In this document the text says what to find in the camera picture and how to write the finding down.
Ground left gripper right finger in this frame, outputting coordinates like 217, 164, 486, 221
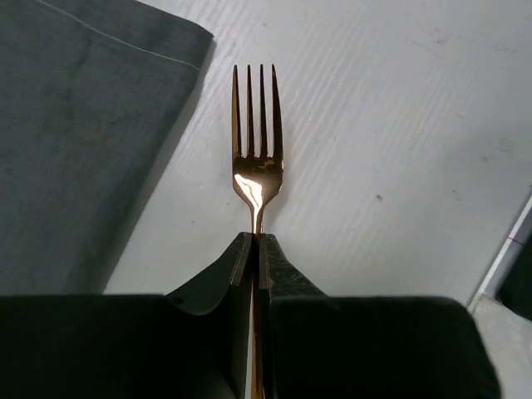
258, 234, 501, 398

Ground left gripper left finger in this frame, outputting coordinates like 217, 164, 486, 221
1, 233, 254, 398

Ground copper fork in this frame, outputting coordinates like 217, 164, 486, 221
230, 63, 285, 399

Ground grey cloth placemat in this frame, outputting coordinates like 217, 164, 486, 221
1, 1, 213, 295

